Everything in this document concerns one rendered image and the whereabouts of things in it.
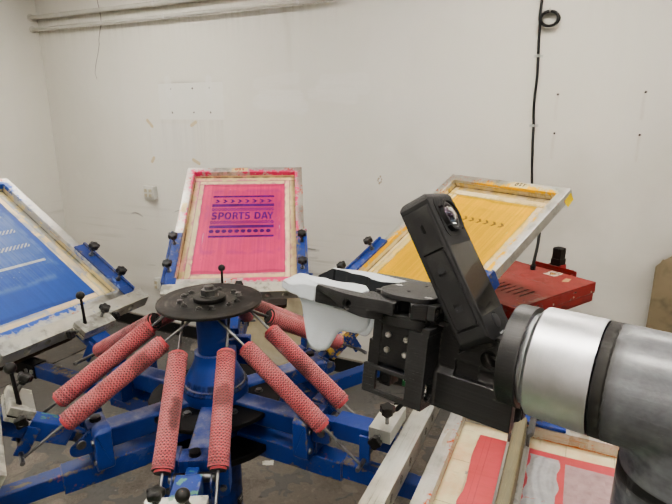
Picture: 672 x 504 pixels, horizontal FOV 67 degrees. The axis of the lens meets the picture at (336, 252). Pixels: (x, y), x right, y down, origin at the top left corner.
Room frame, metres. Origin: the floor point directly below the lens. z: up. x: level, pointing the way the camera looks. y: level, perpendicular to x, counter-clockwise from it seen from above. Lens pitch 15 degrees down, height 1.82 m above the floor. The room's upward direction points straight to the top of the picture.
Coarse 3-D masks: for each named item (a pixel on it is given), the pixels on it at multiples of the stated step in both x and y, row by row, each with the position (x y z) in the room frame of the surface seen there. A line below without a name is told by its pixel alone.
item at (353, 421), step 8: (344, 416) 1.21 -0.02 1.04; (352, 416) 1.21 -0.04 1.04; (360, 416) 1.21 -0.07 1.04; (336, 424) 1.18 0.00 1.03; (344, 424) 1.18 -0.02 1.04; (352, 424) 1.17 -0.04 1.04; (360, 424) 1.17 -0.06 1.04; (368, 424) 1.17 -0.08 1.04; (336, 432) 1.18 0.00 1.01; (344, 432) 1.17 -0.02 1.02; (352, 432) 1.16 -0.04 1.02; (360, 432) 1.15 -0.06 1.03; (368, 432) 1.15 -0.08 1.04; (344, 440) 1.17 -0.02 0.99; (352, 440) 1.16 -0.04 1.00; (384, 448) 1.13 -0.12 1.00
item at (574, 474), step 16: (480, 448) 1.19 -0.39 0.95; (496, 448) 1.19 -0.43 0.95; (480, 464) 1.13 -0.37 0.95; (496, 464) 1.13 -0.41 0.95; (560, 464) 1.13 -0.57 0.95; (576, 464) 1.13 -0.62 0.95; (592, 464) 1.13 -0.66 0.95; (480, 480) 1.07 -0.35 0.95; (496, 480) 1.07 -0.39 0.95; (560, 480) 1.07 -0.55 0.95; (576, 480) 1.07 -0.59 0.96; (592, 480) 1.07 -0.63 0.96; (608, 480) 1.07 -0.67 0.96; (560, 496) 1.01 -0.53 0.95; (576, 496) 1.01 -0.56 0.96; (592, 496) 1.01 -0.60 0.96; (608, 496) 1.01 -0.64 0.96
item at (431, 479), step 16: (448, 432) 1.21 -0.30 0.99; (544, 432) 1.23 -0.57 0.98; (560, 432) 1.21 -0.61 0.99; (576, 432) 1.21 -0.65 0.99; (448, 448) 1.15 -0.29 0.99; (592, 448) 1.18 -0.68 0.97; (608, 448) 1.16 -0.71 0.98; (432, 464) 1.08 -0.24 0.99; (432, 480) 1.03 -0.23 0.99; (416, 496) 0.97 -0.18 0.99; (432, 496) 0.99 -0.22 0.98
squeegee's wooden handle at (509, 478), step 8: (520, 424) 1.15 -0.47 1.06; (512, 432) 1.11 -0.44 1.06; (520, 432) 1.11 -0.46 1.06; (512, 440) 1.08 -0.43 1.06; (520, 440) 1.08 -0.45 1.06; (512, 448) 1.05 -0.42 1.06; (520, 448) 1.05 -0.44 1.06; (512, 456) 1.02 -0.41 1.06; (520, 456) 1.03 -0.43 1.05; (504, 464) 1.00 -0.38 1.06; (512, 464) 0.99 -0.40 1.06; (520, 464) 1.07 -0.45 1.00; (504, 472) 0.96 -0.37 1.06; (512, 472) 0.96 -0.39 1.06; (504, 480) 0.94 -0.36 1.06; (512, 480) 0.94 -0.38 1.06; (504, 488) 0.91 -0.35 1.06; (512, 488) 0.92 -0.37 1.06; (504, 496) 0.89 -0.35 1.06; (512, 496) 0.90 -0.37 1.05
